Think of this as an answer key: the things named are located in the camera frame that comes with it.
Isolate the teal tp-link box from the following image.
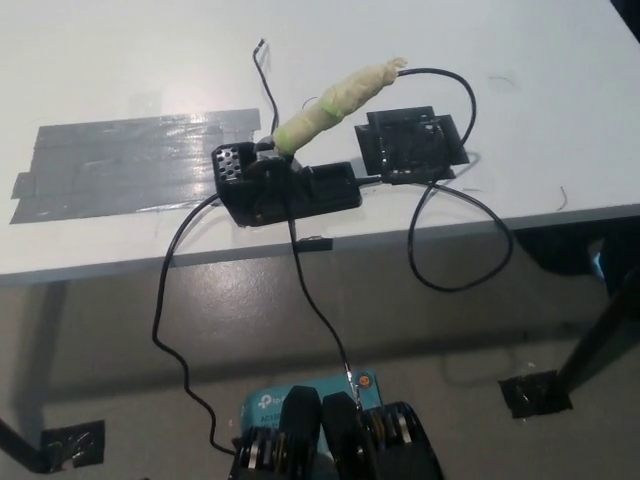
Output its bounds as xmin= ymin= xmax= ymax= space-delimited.
xmin=242 ymin=369 xmax=386 ymax=480

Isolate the black robot torso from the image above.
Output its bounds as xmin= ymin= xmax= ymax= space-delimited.
xmin=229 ymin=384 xmax=446 ymax=480

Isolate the grey table leg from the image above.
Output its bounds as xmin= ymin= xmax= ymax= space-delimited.
xmin=9 ymin=282 xmax=69 ymax=431

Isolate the thick black power cable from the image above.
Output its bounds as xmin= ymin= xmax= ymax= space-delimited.
xmin=151 ymin=194 xmax=239 ymax=456

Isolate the thin black loose wire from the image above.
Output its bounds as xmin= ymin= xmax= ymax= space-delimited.
xmin=252 ymin=39 xmax=281 ymax=146

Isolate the dark object with blue patch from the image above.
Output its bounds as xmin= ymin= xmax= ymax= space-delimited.
xmin=514 ymin=229 xmax=640 ymax=296

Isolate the black tape square patch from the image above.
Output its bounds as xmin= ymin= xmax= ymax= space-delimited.
xmin=353 ymin=105 xmax=471 ymax=185

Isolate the black floor tape patch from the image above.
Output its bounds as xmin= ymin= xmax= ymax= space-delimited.
xmin=498 ymin=370 xmax=573 ymax=419
xmin=39 ymin=419 xmax=107 ymax=474

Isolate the large grey tape patch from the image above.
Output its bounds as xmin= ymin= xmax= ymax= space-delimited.
xmin=8 ymin=108 xmax=264 ymax=226

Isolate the thin black cable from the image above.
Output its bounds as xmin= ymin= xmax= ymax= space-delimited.
xmin=287 ymin=214 xmax=364 ymax=406

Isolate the black soldering iron cable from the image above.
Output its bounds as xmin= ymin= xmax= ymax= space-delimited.
xmin=359 ymin=67 xmax=515 ymax=292

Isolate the black stand leg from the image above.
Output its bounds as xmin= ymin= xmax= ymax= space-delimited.
xmin=0 ymin=414 xmax=44 ymax=474
xmin=555 ymin=264 xmax=640 ymax=396

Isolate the black soldering iron base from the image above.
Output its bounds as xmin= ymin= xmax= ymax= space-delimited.
xmin=210 ymin=140 xmax=362 ymax=230

